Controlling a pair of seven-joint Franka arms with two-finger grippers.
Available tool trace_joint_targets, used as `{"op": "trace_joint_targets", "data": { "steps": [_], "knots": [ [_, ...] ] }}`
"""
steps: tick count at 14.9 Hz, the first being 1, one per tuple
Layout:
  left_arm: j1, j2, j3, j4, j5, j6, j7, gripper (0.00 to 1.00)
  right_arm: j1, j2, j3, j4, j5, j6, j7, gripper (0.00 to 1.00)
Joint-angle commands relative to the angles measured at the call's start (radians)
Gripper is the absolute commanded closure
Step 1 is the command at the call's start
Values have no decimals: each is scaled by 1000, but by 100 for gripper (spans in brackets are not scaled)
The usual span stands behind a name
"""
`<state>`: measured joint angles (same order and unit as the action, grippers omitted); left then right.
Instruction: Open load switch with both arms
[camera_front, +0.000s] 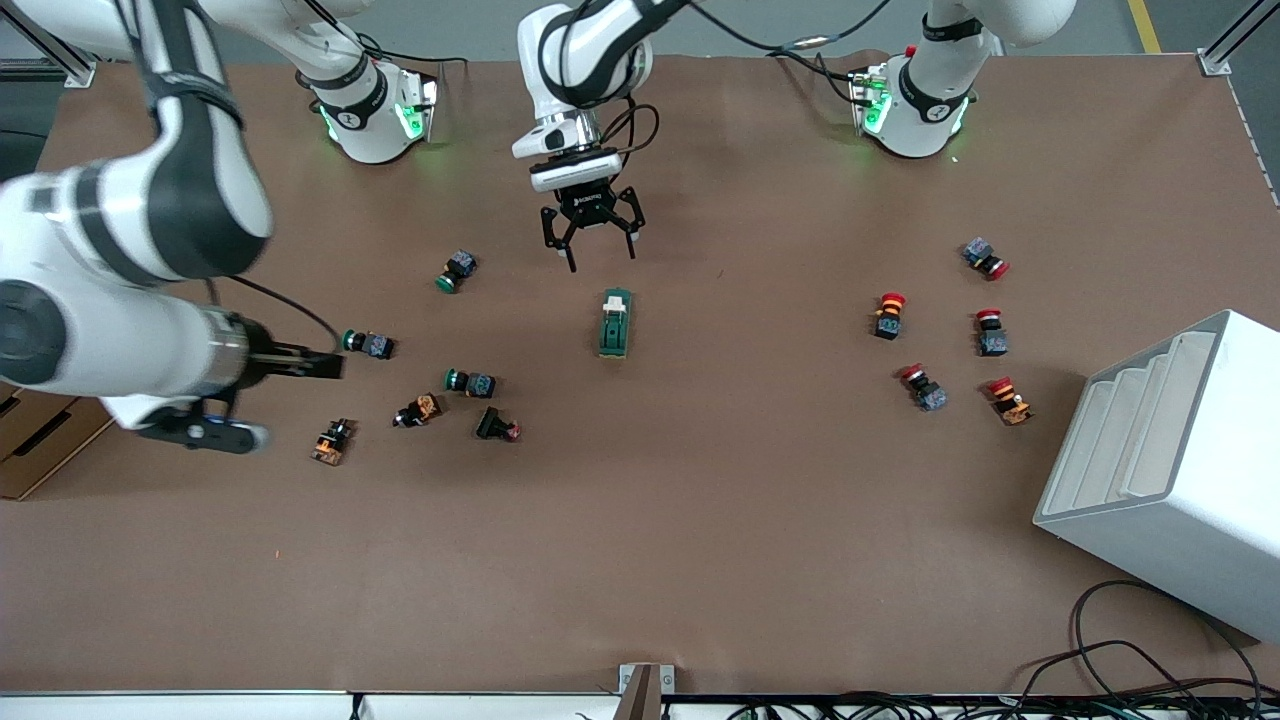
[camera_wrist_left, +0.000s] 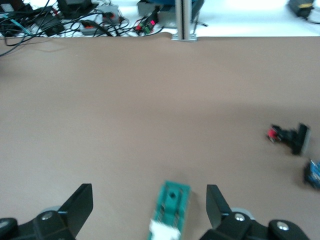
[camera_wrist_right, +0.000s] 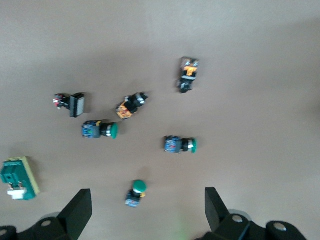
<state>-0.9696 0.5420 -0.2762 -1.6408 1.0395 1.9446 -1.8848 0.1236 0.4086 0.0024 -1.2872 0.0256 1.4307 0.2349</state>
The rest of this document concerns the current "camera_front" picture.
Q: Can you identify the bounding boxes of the green load switch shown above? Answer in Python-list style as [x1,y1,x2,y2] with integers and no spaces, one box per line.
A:
[597,288,635,359]

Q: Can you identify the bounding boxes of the brown cardboard drawer box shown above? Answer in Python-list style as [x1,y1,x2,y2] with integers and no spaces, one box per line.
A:
[0,385,117,501]

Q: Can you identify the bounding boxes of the white stepped rack box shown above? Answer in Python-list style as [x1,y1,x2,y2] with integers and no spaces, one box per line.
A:
[1032,308,1280,646]

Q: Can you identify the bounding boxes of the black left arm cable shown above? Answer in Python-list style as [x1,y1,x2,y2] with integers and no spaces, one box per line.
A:
[598,0,896,166]

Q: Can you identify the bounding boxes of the white table edge rail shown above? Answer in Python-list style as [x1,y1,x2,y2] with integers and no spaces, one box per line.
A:
[0,689,623,720]

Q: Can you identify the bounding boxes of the aluminium frame profile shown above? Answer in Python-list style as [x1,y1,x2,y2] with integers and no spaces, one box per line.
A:
[0,8,101,89]
[1198,0,1280,77]

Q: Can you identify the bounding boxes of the grey metal bracket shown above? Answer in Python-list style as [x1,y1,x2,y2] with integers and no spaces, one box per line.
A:
[618,662,676,720]

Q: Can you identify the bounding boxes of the black cable bundle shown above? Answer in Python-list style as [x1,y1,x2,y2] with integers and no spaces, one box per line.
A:
[725,690,1280,720]

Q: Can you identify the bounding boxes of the black looped floor cable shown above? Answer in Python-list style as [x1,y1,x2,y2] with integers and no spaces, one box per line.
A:
[1020,578,1266,720]

